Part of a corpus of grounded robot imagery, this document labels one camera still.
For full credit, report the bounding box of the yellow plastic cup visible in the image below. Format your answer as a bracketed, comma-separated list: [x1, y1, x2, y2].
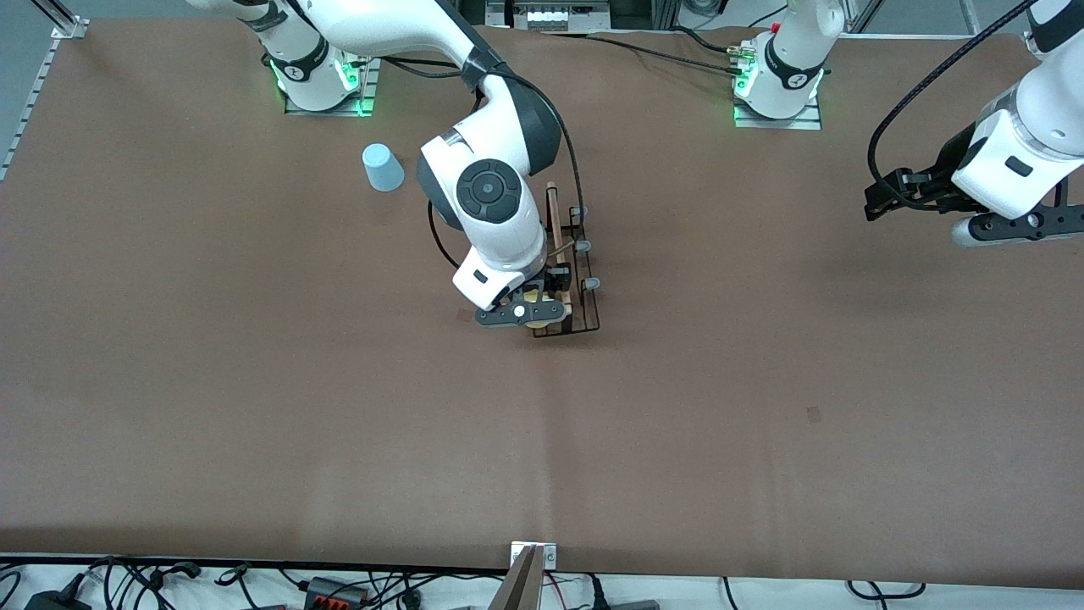
[521, 286, 556, 331]

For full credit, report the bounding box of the black wire cup holder rack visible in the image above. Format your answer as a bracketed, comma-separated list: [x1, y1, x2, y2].
[532, 180, 602, 338]

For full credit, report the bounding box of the light blue plastic cup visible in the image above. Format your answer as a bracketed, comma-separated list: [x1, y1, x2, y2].
[362, 143, 406, 193]

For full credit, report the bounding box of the large paper table cover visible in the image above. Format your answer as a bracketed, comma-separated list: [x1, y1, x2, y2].
[0, 17, 1084, 590]

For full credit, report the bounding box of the white electronics box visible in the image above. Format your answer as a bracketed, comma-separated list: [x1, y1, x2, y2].
[487, 0, 612, 33]

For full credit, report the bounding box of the aluminium profile bar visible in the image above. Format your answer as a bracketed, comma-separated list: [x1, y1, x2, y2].
[487, 546, 547, 610]

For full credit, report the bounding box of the black plug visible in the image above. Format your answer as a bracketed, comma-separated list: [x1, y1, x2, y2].
[584, 574, 661, 610]

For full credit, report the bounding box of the orange black connector block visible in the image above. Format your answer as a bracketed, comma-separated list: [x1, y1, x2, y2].
[303, 576, 371, 607]

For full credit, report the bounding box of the black power adapter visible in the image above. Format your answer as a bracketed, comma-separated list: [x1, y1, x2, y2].
[24, 589, 92, 610]

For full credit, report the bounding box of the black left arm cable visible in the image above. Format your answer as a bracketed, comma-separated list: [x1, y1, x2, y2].
[868, 0, 1038, 213]

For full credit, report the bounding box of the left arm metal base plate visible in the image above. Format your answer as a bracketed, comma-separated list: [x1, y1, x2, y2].
[733, 85, 824, 130]

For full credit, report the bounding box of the thin black table cable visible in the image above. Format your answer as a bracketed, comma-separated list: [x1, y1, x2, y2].
[542, 30, 750, 77]

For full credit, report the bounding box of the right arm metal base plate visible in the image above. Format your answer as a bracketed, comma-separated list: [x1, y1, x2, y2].
[284, 24, 379, 117]

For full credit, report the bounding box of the thick black table cable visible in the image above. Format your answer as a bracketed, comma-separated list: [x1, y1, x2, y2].
[665, 24, 738, 56]

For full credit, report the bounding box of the white metal bracket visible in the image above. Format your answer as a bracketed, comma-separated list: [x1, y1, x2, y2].
[510, 541, 558, 570]

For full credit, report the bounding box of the looped black cable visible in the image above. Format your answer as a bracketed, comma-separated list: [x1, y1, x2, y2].
[847, 579, 926, 601]

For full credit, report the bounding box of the tangled black cable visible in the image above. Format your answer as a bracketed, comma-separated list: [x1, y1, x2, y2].
[85, 555, 208, 610]

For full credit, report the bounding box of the metal corner bracket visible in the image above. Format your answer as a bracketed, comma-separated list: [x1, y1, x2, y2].
[34, 0, 90, 42]

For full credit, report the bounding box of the perforated aluminium rail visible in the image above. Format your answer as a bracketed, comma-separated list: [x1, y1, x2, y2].
[0, 38, 58, 183]

